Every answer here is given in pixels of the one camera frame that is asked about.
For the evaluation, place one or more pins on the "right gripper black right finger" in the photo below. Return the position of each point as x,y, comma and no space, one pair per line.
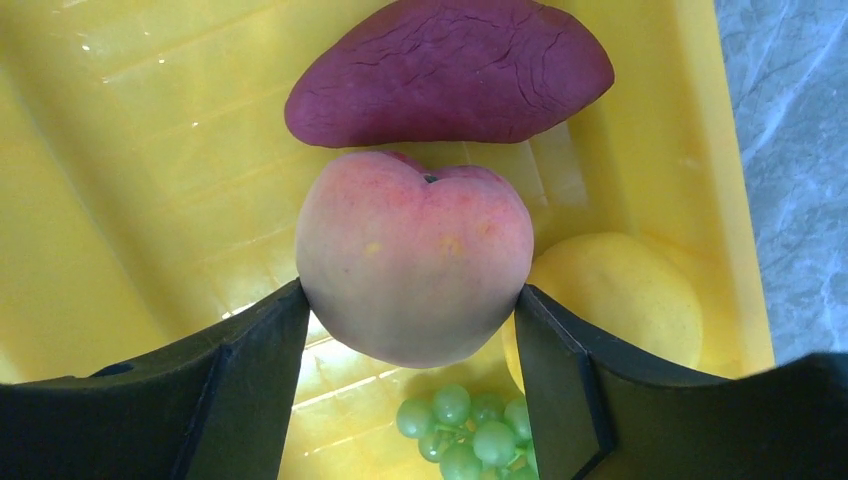
602,408

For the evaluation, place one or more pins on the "yellow toy pear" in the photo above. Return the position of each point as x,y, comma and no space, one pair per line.
627,288

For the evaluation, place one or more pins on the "purple toy sweet potato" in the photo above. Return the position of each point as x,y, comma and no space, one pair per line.
469,71

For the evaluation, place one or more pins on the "green toy grapes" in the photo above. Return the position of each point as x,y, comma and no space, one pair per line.
471,436

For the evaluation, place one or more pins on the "toy peach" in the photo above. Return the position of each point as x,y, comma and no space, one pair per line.
412,267

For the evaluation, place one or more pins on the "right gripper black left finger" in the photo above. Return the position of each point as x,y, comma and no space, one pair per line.
213,405

